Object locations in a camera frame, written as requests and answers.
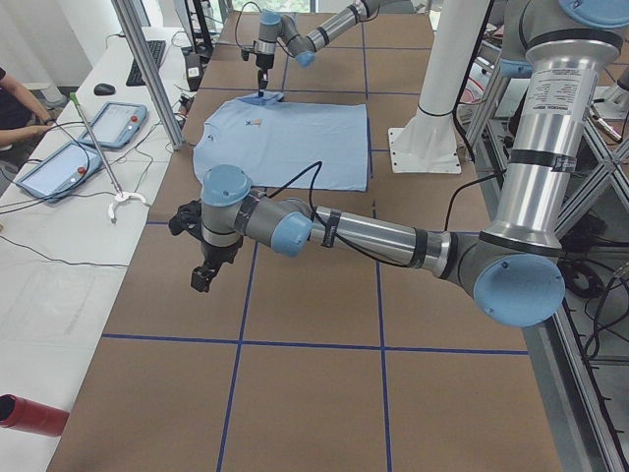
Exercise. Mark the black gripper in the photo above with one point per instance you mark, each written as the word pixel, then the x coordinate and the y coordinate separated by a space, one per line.
pixel 265 61
pixel 219 254

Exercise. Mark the light blue t-shirt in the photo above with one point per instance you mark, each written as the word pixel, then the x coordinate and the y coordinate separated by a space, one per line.
pixel 272 140

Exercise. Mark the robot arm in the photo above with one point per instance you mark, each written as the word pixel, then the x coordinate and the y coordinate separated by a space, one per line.
pixel 324 29
pixel 335 295

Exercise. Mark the black power adapter box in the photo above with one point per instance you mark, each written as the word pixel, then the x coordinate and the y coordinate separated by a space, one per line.
pixel 194 71

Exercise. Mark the reacher grabber stick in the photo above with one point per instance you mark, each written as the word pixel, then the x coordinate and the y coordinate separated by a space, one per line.
pixel 120 196

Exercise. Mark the blue teach pendant far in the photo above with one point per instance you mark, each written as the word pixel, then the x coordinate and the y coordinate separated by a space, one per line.
pixel 116 123

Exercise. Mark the blue teach pendant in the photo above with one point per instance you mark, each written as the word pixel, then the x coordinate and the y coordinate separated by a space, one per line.
pixel 61 172
pixel 116 123

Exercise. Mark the black computer mouse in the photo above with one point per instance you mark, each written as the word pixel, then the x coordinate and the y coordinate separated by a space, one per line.
pixel 103 89

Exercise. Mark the blue teach pendant near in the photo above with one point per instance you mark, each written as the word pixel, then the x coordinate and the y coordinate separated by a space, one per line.
pixel 61 172

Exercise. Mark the red cylinder bottle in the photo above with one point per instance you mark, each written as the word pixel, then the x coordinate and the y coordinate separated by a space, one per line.
pixel 25 415

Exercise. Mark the seated person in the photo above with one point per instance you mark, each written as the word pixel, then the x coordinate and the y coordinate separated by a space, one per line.
pixel 23 117

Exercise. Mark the aluminium frame post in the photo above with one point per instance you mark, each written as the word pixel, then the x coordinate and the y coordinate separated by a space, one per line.
pixel 133 31

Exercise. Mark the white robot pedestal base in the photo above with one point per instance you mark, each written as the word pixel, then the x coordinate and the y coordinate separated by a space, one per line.
pixel 427 144

